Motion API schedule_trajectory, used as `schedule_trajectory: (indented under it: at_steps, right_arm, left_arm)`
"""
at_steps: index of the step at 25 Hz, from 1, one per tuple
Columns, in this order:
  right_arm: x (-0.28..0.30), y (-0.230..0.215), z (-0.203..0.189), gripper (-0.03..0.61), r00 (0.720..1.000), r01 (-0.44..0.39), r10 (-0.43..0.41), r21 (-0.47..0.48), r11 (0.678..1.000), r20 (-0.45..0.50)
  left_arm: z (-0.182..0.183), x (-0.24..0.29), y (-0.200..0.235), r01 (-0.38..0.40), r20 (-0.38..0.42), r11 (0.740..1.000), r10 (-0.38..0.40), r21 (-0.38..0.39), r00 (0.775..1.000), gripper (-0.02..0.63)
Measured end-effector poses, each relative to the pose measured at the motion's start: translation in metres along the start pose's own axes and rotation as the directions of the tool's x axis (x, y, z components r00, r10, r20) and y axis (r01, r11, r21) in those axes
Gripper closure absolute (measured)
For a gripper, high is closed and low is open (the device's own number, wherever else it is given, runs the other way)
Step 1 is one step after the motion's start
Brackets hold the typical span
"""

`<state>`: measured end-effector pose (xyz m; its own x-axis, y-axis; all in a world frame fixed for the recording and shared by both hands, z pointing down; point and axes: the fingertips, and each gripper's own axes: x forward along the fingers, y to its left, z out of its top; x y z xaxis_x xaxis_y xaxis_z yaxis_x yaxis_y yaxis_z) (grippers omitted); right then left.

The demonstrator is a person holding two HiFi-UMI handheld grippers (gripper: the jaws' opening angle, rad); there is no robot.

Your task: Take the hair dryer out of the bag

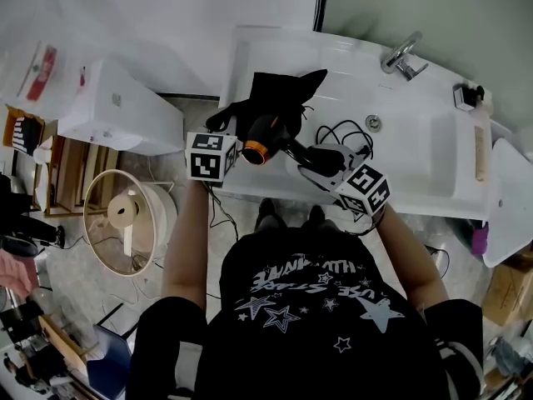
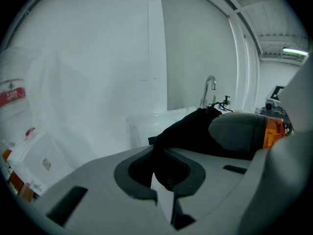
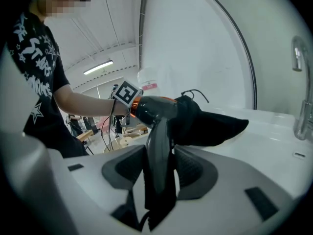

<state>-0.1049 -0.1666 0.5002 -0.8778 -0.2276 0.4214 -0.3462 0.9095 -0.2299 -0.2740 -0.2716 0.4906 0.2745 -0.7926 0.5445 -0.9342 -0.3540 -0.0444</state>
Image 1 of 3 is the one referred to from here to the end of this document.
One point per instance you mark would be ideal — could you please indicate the pink cloth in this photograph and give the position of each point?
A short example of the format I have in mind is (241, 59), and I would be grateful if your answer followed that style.
(14, 271)

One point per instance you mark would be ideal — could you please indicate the black orange hair dryer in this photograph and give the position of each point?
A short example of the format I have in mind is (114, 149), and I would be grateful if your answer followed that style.
(266, 140)

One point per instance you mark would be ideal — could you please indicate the purple object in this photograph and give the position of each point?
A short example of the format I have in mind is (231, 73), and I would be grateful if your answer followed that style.
(480, 240)

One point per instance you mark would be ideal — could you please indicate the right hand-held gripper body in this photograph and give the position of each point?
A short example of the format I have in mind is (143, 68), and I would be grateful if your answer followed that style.
(364, 188)

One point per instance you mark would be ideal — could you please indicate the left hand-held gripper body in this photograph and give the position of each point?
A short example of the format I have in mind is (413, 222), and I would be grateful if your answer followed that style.
(204, 161)

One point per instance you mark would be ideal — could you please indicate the white ceramic sink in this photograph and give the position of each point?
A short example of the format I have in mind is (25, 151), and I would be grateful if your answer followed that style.
(416, 156)

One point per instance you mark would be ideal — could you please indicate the person's black right shoe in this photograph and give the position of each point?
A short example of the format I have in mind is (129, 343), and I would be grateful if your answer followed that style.
(318, 219)

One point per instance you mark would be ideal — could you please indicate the black star print shirt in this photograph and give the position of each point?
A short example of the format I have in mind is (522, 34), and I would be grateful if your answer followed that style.
(316, 319)

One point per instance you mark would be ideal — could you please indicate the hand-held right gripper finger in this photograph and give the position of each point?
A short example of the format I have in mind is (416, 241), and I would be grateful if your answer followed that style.
(316, 175)
(333, 147)

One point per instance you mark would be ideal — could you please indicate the person's black left shoe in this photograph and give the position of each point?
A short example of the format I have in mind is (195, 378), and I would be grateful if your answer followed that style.
(270, 217)

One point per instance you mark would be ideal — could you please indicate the chrome faucet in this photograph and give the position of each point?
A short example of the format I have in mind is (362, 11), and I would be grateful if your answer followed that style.
(401, 56)

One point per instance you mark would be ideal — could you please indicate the red packet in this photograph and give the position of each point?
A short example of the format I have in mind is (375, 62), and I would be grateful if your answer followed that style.
(41, 73)

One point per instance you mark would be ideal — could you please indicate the person's left forearm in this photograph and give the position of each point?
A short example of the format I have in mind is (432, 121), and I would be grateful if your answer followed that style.
(185, 244)

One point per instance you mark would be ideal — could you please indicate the person's right forearm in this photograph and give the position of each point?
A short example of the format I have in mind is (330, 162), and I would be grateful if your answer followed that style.
(410, 256)

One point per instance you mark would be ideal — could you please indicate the person's black shoe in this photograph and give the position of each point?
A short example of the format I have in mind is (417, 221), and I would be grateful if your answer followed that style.
(270, 217)
(318, 219)

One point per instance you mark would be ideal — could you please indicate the chrome sink drain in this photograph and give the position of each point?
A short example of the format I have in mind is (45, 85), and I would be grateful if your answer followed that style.
(373, 123)

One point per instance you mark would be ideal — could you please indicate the cardboard box with striped print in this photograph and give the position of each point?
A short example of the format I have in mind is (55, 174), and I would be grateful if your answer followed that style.
(23, 131)

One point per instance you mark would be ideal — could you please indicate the brown cardboard box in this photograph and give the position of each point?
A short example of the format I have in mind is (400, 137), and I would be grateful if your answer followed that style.
(510, 292)

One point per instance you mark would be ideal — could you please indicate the large white box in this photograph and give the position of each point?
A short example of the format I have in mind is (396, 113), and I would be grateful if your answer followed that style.
(121, 106)

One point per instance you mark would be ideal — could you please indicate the blue chair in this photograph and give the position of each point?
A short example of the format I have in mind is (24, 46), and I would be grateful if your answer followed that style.
(110, 365)

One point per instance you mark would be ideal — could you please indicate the beige round fan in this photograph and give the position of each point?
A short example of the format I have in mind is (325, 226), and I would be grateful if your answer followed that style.
(125, 219)

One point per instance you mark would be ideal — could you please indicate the small grey black box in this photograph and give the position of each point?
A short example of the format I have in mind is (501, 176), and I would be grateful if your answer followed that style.
(466, 97)

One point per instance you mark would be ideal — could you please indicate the white basin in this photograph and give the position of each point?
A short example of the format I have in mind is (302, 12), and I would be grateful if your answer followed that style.
(510, 198)

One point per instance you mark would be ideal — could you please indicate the wooden shelf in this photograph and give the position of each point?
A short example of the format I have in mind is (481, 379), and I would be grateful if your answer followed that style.
(75, 173)

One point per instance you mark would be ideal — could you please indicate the black fabric bag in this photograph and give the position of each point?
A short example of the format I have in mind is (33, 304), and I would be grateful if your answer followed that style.
(275, 94)

